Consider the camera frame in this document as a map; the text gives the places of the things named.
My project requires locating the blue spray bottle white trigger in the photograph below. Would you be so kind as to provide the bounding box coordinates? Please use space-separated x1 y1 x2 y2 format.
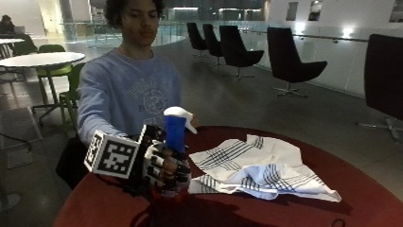
151 106 200 202

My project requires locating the white cube of black markers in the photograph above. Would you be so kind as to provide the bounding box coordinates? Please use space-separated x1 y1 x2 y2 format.
83 129 143 180

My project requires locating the white cloth with black stripes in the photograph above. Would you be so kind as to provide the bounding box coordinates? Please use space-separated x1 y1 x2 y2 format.
187 133 343 203

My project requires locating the the person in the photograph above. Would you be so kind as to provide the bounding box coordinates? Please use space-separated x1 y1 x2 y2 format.
77 0 202 147

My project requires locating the green chair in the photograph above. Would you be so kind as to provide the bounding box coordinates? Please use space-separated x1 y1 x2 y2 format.
59 61 88 132
36 44 73 106

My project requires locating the black swivel chair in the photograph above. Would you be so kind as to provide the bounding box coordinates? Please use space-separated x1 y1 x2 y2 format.
218 25 266 80
201 23 226 66
185 22 210 59
357 33 403 144
266 26 329 98

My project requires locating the glass balustrade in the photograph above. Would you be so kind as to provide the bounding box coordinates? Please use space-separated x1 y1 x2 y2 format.
61 21 187 45

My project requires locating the metal handrail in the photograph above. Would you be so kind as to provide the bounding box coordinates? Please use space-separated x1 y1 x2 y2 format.
238 28 370 44

